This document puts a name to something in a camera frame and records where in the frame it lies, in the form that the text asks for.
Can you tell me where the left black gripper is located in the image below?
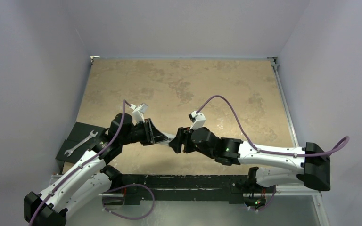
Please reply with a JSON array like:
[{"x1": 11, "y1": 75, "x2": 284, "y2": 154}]
[{"x1": 120, "y1": 118, "x2": 167, "y2": 145}]

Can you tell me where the white remote control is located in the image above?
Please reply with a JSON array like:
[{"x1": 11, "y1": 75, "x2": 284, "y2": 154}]
[{"x1": 159, "y1": 133, "x2": 176, "y2": 146}]

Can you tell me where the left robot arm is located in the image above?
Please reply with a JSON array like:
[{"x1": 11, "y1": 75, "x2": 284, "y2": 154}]
[{"x1": 24, "y1": 113, "x2": 175, "y2": 226}]

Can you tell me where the silver open-end wrench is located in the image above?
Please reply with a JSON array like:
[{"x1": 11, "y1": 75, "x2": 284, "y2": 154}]
[{"x1": 64, "y1": 130, "x2": 98, "y2": 157}]

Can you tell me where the black foam block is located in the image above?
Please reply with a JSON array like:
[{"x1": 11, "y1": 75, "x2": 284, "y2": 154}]
[{"x1": 56, "y1": 122, "x2": 105, "y2": 165}]

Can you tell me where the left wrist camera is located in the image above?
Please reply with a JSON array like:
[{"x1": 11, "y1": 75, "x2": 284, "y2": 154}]
[{"x1": 129, "y1": 103, "x2": 148, "y2": 124}]

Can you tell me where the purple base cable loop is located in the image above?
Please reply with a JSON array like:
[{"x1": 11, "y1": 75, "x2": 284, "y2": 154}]
[{"x1": 101, "y1": 183, "x2": 156, "y2": 221}]

